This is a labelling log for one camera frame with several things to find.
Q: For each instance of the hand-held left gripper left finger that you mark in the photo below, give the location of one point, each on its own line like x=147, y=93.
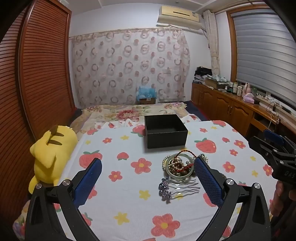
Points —
x=89, y=183

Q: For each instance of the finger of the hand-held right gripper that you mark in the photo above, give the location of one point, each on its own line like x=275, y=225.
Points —
x=274, y=136
x=260, y=146

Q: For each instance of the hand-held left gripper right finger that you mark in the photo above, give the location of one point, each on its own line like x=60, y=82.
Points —
x=208, y=183

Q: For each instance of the silver purple flower hair comb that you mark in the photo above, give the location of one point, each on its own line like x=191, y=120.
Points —
x=172, y=188

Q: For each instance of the pale green jade bangle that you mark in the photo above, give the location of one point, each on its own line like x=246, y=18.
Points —
x=168, y=172

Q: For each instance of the black storage box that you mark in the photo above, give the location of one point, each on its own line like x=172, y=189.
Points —
x=165, y=136

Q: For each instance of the person's right hand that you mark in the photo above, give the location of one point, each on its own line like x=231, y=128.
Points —
x=278, y=194

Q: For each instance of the strawberry flower print blanket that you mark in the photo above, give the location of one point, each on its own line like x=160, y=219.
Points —
x=129, y=197

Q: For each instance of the pink tissue box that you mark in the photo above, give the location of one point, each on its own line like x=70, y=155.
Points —
x=248, y=98

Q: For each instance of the long wooden cabinet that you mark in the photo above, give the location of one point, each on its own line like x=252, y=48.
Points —
x=231, y=106

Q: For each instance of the yellow plush toy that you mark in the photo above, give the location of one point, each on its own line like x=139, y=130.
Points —
x=52, y=148

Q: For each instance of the pink bottle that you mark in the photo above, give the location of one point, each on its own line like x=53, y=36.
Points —
x=247, y=89

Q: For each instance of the group of small jars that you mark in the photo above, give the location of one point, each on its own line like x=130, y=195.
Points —
x=235, y=88

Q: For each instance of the flat cardboard box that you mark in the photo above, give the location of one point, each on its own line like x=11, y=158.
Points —
x=215, y=83

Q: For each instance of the floral quilt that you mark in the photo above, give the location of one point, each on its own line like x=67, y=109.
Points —
x=124, y=113

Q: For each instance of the grey window blind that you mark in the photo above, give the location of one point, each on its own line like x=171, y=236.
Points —
x=263, y=51

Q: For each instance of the stack of folded clothes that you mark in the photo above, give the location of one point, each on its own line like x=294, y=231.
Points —
x=202, y=74

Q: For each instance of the small cardboard box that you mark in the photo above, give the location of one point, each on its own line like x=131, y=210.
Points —
x=148, y=101

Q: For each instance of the blue tissue paper bundle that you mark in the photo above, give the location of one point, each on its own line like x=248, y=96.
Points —
x=146, y=92

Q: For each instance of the cream tied curtain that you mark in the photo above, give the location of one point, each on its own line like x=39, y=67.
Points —
x=214, y=46

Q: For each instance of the brown louvered wooden wardrobe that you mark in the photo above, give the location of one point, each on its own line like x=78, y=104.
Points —
x=44, y=69

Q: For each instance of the cream wall air conditioner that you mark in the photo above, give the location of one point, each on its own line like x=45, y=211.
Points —
x=179, y=16

